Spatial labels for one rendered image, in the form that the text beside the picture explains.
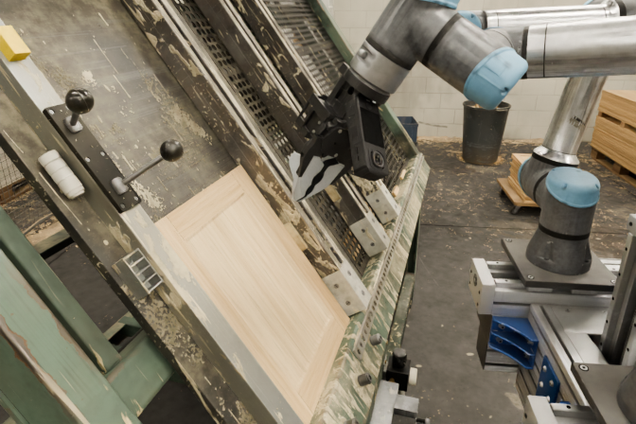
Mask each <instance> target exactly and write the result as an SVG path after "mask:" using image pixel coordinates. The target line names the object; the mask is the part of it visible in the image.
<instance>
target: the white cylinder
mask: <svg viewBox="0 0 636 424"><path fill-rule="evenodd" d="M38 161H39V162H40V163H41V165H42V166H43V167H44V169H45V170H46V171H47V173H48V174H49V175H50V176H51V178H52V179H53V180H54V182H55V183H56V184H57V185H58V187H59V188H60V190H61V191H62V192H63V194H64V195H65V196H66V195H67V198H68V199H71V200H74V199H76V198H77V197H79V196H80V195H82V194H83V193H84V192H85V191H84V189H85V188H84V187H83V186H82V183H81V182H80V180H79V179H78V178H77V176H76V175H74V173H73V171H72V170H71V169H70V167H69V166H67V164H66V163H65V162H64V160H63V159H62V157H61V156H60V155H59V154H58V152H57V151H56V150H51V151H48V152H47V153H45V154H43V155H42V156H41V157H39V159H38Z"/></svg>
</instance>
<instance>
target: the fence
mask: <svg viewBox="0 0 636 424"><path fill-rule="evenodd" d="M0 88H1V89H2V91H3V92H4V93H5V95H6V96H7V97H8V98H9V100H10V101H11V103H12V104H13V105H14V107H15V108H16V109H17V110H18V112H19V113H20V114H21V116H22V117H23V118H24V120H25V121H26V123H27V124H28V125H29V126H30V128H31V129H32V130H33V131H34V132H35V133H36V135H37V136H38V137H39V138H40V140H41V141H42V142H43V144H44V145H45V147H46V148H47V149H48V150H49V151H51V150H56V151H57V152H58V154H59V155H60V156H61V157H62V159H63V160H64V162H65V163H66V164H67V166H69V167H70V169H71V170H72V171H73V173H74V175H76V176H77V178H78V179H79V181H80V182H81V183H82V186H83V187H84V188H85V189H84V191H85V192H84V193H83V194H82V195H83V197H84V198H85V199H86V201H87V202H88V203H89V204H90V205H91V206H92V207H93V209H94V210H95V211H96V213H97V214H98V216H99V217H100V218H101V220H102V221H103V222H104V223H105V225H106V226H107V227H108V229H109V230H110V231H111V233H112V234H113V235H114V236H115V238H116V239H117V241H118V242H119V243H120V245H121V246H122V247H123V249H124V250H125V251H126V252H127V254H129V253H130V252H132V251H133V250H135V249H136V248H139V250H140V251H141V252H142V254H143V255H144V256H145V258H146V259H147V260H148V261H149V263H150V264H151V266H152V267H153V268H154V270H155V271H156V272H157V273H158V274H159V275H160V277H161V278H162V279H163V280H164V282H162V283H160V284H159V285H158V286H157V287H156V288H155V290H156V291H157V292H158V294H159V295H160V296H161V298H162V299H163V300H164V302H165V303H166V304H167V305H168V307H169V308H170V310H171V311H172V312H173V314H174V315H175V316H176V318H177V319H178V320H179V321H180V323H181V324H182V325H183V327H184V328H185V330H186V331H187V332H188V333H189V335H190V336H191V337H192V339H193V340H194V341H195V343H196V344H197V345H198V347H199V348H200V349H201V350H202V352H203V353H204V355H205V356H206V357H207V359H208V360H210V361H211V363H212V364H213V365H214V367H215V368H216V369H217V371H218V372H219V373H220V375H221V376H222V377H223V379H224V380H225V381H226V383H227V384H228V385H229V387H230V388H231V389H232V390H233V392H234V393H235V394H236V396H237V397H238V399H239V400H240V401H241V402H242V404H243V405H244V406H245V408H246V409H247V410H248V412H249V413H250V414H251V416H252V417H253V418H254V419H255V421H256V422H257V424H304V423H303V421H302V420H301V419H300V417H299V416H298V415H297V413H296V412H295V411H294V409H293V408H292V407H291V405H290V404H289V402H288V401H287V400H286V399H285V398H284V397H283V395H282V394H281V393H280V391H279V390H278V389H277V387H276V386H275V385H274V383H273V382H272V380H271V379H270V378H269V376H268V375H267V374H266V372H265V371H264V370H263V368H262V367H261V366H260V364H259V363H258V362H257V360H256V359H255V357H254V356H253V355H252V353H251V352H250V351H249V349H248V348H247V347H246V345H245V344H244V343H243V341H242V340H241V339H240V337H239V336H238V334H237V333H236V332H235V331H234V330H233V329H232V327H231V326H230V325H229V323H228V322H227V321H226V319H225V318H224V317H223V315H222V314H221V312H220V311H219V310H218V308H217V307H216V306H215V304H214V303H213V302H212V300H211V299H210V298H209V296H208V295H207V294H206V292H205V291H204V290H203V288H202V287H201V285H200V284H199V283H198V281H197V280H196V279H195V277H194V276H193V275H192V273H191V272H190V271H189V269H188V268H187V267H186V265H185V264H184V262H183V261H182V260H181V259H180V258H179V257H178V255H177V254H176V253H175V251H174V250H173V249H172V247H171V246H170V245H169V243H168V242H167V240H166V239H165V238H164V236H163V235H162V234H161V232H160V231H159V230H158V228H157V227H156V226H155V224H154V223H153V222H152V220H151V219H150V217H149V216H148V215H147V213H146V212H145V211H144V209H143V208H142V207H141V205H140V204H139V203H138V204H137V205H135V206H133V207H132V208H130V209H128V210H127V211H125V212H123V213H122V214H119V213H118V212H117V210H116V209H115V207H114V206H113V205H112V203H111V202H110V201H109V199H108V198H107V197H106V195H105V194H104V193H103V192H102V190H101V189H100V188H99V186H98V185H97V183H96V182H95V181H94V179H93V178H92V177H91V175H90V174H89V173H88V171H87V170H86V169H85V168H84V166H83V165H82V164H81V162H80V161H79V159H78V158H77V157H76V155H75V154H74V153H73V151H71V150H70V148H69V147H68V146H67V144H66V143H65V142H64V141H63V139H62V138H61V136H60V135H59V134H58V132H57V131H56V130H55V128H54V127H53V126H52V124H51V123H50V122H49V120H48V119H47V118H46V117H45V115H44V114H43V109H44V108H47V107H51V106H55V105H59V104H63V102H62V100H61V99H60V98H59V96H58V95H57V94H56V92H55V91H54V90H53V88H52V87H51V86H50V84H49V83H48V82H47V80H46V79H45V78H44V76H43V75H42V73H41V72H40V71H39V69H38V68H37V67H36V65H35V64H34V63H33V61H32V60H31V59H30V57H29V56H27V57H26V59H25V60H21V61H14V62H9V61H8V59H7V58H6V57H5V55H4V54H3V53H2V51H1V50H0Z"/></svg>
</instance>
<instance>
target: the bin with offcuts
mask: <svg viewBox="0 0 636 424"><path fill-rule="evenodd" d="M463 106H464V113H463V148H462V158H463V159H464V160H465V161H467V162H469V163H472V164H477V165H491V164H494V163H495V162H497V161H498V157H499V153H500V148H501V144H502V140H503V136H504V129H505V125H506V121H507V117H508V113H509V109H510V108H511V104H509V103H507V102H504V101H502V102H501V103H500V104H499V105H498V106H497V107H496V108H495V109H493V110H486V109H484V108H483V107H481V106H480V105H478V104H476V103H475V102H473V101H470V100H466V101H464V102H463Z"/></svg>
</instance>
